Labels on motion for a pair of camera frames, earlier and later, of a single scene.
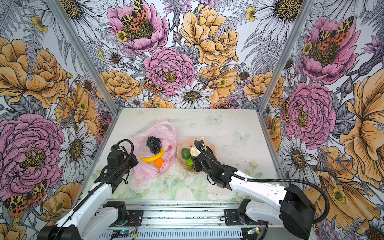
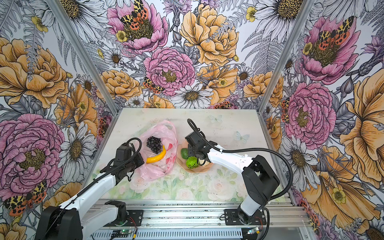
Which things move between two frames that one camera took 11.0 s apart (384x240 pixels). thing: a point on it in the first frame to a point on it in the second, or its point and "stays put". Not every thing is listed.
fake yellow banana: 152,159 stays put
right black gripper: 196,164 to 190,150
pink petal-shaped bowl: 187,144 stays put
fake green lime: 185,153 stays put
